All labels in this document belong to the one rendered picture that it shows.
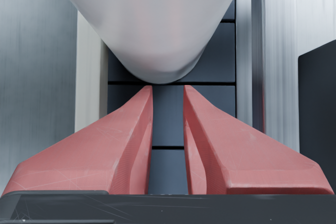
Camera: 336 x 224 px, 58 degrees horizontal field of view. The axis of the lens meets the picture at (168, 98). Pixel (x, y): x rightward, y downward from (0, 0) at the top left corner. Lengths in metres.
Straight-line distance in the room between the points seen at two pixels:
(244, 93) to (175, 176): 0.06
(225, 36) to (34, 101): 0.15
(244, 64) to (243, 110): 0.03
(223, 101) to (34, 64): 0.15
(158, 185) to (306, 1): 0.18
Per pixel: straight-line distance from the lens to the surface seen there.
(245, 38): 0.19
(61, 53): 0.25
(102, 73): 0.15
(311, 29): 0.27
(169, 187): 0.18
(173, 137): 0.18
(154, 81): 0.17
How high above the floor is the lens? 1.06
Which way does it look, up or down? 86 degrees down
